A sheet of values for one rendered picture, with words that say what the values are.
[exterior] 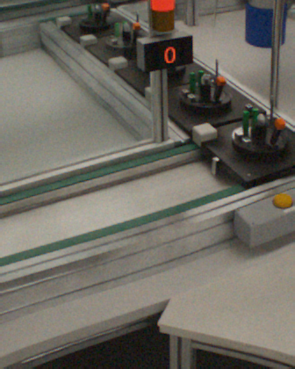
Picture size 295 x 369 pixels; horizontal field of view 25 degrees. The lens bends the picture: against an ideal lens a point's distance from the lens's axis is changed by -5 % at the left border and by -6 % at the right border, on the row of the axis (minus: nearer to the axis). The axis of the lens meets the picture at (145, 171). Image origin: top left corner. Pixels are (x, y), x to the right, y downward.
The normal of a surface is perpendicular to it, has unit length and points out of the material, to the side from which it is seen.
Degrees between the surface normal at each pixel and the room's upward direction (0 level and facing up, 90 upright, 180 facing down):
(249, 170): 0
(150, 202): 0
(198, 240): 90
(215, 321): 0
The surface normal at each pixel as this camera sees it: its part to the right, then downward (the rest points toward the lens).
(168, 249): 0.44, 0.47
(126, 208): -0.03, -0.85
